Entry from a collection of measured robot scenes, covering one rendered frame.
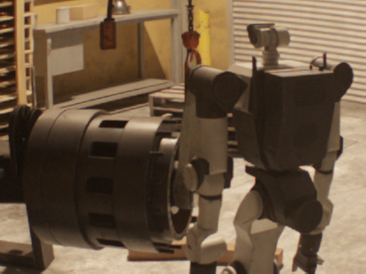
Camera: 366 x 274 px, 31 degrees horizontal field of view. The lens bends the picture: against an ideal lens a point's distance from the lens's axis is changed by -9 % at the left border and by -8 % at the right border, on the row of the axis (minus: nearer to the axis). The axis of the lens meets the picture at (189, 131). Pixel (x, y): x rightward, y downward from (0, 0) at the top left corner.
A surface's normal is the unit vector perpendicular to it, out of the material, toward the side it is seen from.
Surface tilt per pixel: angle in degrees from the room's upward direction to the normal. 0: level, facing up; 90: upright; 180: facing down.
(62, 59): 90
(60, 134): 35
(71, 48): 90
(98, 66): 90
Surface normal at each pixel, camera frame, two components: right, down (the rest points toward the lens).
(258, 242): 0.46, 0.36
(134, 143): -0.17, -0.62
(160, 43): 0.76, 0.14
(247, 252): -0.89, 0.13
